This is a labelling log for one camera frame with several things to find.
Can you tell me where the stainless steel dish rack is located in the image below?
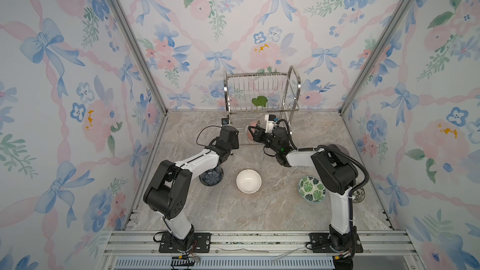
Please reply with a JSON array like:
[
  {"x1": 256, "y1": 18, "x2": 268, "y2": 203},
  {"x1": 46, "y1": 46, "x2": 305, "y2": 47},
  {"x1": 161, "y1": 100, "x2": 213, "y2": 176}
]
[{"x1": 222, "y1": 66, "x2": 301, "y2": 146}]

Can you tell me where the white bowl orange outside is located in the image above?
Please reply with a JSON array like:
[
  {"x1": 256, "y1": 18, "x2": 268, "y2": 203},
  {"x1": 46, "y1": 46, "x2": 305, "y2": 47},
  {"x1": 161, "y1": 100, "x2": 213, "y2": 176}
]
[{"x1": 236, "y1": 169, "x2": 262, "y2": 194}]

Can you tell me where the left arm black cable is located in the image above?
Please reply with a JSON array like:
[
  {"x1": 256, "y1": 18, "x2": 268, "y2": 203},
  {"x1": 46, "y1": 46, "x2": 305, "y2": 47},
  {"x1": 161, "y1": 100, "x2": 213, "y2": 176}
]
[{"x1": 195, "y1": 124, "x2": 224, "y2": 149}]

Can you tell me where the white ventilation grille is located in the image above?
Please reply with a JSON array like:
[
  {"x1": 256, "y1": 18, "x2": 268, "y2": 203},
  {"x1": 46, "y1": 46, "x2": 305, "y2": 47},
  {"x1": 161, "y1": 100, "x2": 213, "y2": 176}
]
[{"x1": 112, "y1": 256, "x2": 336, "y2": 270}]

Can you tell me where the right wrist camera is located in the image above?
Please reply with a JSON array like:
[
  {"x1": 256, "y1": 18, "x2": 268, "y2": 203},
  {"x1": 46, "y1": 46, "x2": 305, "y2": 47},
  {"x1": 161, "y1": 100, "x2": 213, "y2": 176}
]
[{"x1": 264, "y1": 114, "x2": 279, "y2": 133}]

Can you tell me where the aluminium corner post right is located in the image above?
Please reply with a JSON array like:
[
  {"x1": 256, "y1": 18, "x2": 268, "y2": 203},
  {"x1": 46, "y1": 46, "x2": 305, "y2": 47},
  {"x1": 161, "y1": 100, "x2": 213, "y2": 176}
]
[{"x1": 339, "y1": 0, "x2": 415, "y2": 116}]

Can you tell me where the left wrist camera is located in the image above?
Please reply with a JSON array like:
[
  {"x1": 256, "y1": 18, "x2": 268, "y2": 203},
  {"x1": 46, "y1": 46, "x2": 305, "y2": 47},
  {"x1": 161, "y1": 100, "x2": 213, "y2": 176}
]
[{"x1": 221, "y1": 117, "x2": 230, "y2": 126}]

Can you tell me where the aluminium corner post left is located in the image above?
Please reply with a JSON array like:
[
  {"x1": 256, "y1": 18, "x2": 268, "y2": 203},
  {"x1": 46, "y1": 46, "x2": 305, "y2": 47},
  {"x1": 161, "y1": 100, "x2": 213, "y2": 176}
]
[{"x1": 106, "y1": 0, "x2": 168, "y2": 117}]

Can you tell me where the green leaf pattern bowl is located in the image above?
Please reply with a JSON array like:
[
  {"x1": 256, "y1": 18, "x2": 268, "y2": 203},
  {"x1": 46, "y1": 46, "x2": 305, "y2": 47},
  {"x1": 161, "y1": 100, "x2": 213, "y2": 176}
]
[{"x1": 297, "y1": 176, "x2": 326, "y2": 203}]

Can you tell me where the small patterned dish right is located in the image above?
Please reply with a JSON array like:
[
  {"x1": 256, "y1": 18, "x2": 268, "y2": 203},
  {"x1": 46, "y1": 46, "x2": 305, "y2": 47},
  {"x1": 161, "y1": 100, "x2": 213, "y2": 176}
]
[{"x1": 352, "y1": 187, "x2": 366, "y2": 204}]

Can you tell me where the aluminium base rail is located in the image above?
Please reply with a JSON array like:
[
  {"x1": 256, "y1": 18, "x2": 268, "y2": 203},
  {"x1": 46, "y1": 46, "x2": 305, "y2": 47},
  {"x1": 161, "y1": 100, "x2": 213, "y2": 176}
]
[{"x1": 97, "y1": 231, "x2": 425, "y2": 270}]

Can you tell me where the green leaf shaped dish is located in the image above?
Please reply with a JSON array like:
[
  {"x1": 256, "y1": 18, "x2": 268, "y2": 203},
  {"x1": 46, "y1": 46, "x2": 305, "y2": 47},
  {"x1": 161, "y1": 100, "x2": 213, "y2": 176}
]
[{"x1": 251, "y1": 96, "x2": 269, "y2": 108}]

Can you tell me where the aluminium corner post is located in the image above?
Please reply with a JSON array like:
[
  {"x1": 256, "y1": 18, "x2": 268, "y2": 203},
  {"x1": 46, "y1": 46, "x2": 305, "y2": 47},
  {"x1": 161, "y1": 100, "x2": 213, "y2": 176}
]
[
  {"x1": 106, "y1": 0, "x2": 168, "y2": 117},
  {"x1": 339, "y1": 0, "x2": 415, "y2": 116}
]

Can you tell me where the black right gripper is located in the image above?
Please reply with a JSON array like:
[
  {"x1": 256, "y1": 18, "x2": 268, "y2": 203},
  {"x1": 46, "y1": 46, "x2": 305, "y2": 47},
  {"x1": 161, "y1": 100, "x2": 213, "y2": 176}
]
[{"x1": 249, "y1": 126, "x2": 281, "y2": 156}]

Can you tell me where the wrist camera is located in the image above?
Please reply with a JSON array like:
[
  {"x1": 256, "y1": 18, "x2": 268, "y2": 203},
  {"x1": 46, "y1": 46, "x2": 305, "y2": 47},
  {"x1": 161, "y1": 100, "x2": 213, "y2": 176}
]
[
  {"x1": 221, "y1": 117, "x2": 230, "y2": 126},
  {"x1": 264, "y1": 114, "x2": 279, "y2": 133}
]

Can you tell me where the dark blue patterned bowl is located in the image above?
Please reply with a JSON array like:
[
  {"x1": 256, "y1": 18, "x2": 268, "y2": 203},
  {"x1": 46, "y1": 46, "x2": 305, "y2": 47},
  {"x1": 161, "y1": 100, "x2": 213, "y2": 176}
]
[{"x1": 199, "y1": 166, "x2": 224, "y2": 186}]

